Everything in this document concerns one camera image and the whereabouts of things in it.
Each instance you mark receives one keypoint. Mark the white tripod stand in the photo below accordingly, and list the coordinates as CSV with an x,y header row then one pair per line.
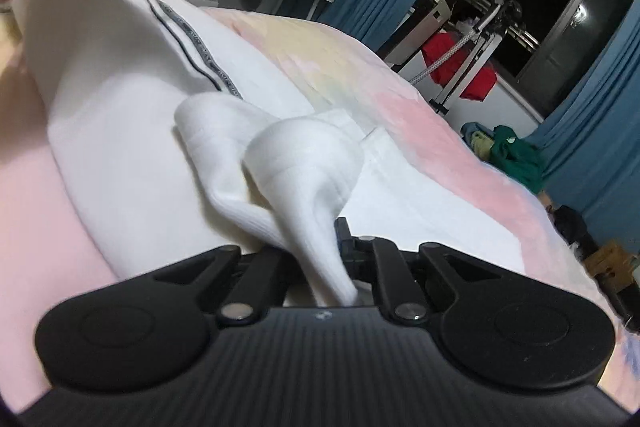
x,y
510,14

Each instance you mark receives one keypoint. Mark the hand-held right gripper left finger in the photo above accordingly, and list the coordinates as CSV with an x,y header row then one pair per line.
x,y
260,278

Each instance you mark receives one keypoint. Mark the pastel blanket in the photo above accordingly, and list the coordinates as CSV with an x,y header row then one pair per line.
x,y
350,72

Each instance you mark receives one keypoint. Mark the black clothes pile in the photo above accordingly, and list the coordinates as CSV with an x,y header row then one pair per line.
x,y
570,224

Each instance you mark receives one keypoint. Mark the red cloth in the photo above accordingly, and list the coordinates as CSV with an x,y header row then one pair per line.
x,y
450,57

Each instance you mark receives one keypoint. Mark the green garment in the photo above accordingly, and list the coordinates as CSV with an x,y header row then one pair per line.
x,y
520,162

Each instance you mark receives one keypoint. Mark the white leaning board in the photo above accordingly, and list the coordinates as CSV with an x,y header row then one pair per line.
x,y
422,27

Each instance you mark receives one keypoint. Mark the pale yellow garment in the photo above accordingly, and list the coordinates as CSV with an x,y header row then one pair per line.
x,y
479,143

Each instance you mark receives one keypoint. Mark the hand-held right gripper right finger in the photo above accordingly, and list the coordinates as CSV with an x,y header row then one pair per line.
x,y
345,241

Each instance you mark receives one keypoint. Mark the white knit garment striped trim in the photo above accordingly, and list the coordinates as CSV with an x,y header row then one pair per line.
x,y
125,132

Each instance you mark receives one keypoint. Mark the white ribbed sock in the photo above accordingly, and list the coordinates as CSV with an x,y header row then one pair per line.
x,y
210,147
305,187

